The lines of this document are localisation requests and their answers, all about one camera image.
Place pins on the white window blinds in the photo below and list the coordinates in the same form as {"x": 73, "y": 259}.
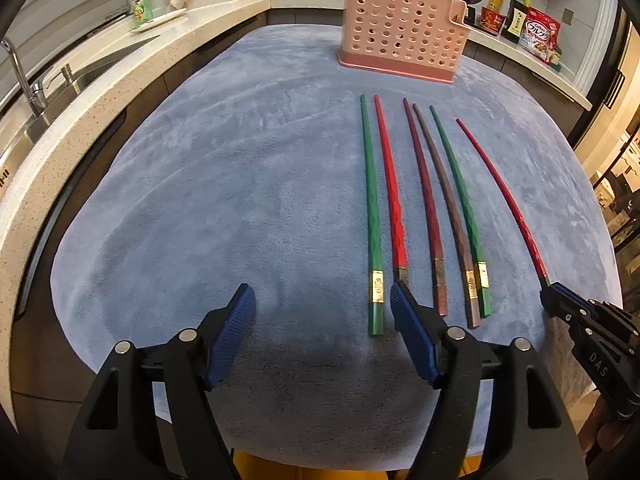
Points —
{"x": 43, "y": 28}

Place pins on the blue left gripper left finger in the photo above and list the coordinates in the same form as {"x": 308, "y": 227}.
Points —
{"x": 225, "y": 330}

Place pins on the green chopstick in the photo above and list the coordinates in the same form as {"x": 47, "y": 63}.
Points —
{"x": 476, "y": 246}
{"x": 375, "y": 256}

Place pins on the red cereal bag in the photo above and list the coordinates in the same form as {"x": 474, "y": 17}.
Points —
{"x": 539, "y": 34}

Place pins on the brown chopstick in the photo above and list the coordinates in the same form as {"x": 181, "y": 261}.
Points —
{"x": 472, "y": 306}

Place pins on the bright red chopstick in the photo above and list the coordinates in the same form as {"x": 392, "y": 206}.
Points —
{"x": 526, "y": 233}
{"x": 397, "y": 230}

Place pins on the pink perforated utensil holder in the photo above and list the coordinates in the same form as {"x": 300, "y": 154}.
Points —
{"x": 422, "y": 39}

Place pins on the maroon chopstick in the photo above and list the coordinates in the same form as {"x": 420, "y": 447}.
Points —
{"x": 432, "y": 224}

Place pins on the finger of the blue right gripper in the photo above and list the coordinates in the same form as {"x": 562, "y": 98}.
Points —
{"x": 561, "y": 302}

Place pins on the stainless steel sink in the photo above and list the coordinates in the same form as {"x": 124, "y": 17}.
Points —
{"x": 18, "y": 141}

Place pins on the chrome kitchen faucet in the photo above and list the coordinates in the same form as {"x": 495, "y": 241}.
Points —
{"x": 34, "y": 93}

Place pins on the white oval plate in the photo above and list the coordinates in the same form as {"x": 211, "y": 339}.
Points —
{"x": 160, "y": 20}

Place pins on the green dish soap bottle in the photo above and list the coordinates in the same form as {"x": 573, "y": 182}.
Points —
{"x": 141, "y": 11}

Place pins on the grey-blue plush table cloth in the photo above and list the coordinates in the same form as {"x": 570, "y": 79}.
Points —
{"x": 252, "y": 171}

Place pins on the chrome soap dispenser pump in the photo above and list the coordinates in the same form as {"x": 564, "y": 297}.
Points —
{"x": 65, "y": 72}

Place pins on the dark soy sauce bottle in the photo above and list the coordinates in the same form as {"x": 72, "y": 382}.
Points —
{"x": 515, "y": 19}

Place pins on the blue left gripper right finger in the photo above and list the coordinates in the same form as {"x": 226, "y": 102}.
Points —
{"x": 418, "y": 327}

